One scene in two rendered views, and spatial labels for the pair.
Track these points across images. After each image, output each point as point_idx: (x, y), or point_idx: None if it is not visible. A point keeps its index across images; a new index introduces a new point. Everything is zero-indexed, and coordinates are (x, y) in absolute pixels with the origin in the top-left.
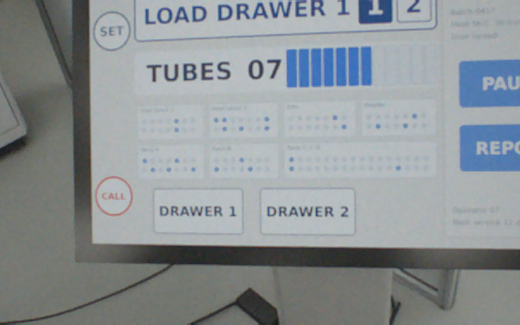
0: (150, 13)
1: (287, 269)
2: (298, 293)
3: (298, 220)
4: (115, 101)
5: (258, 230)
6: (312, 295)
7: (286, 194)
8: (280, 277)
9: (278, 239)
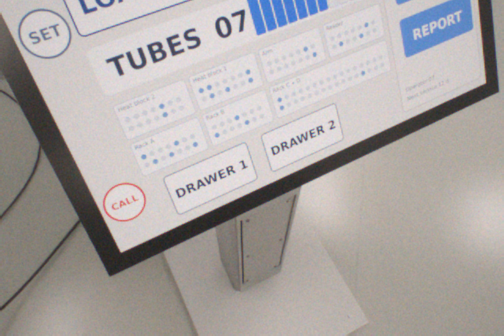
0: None
1: None
2: None
3: (298, 147)
4: (86, 111)
5: (268, 170)
6: None
7: (283, 131)
8: None
9: (287, 169)
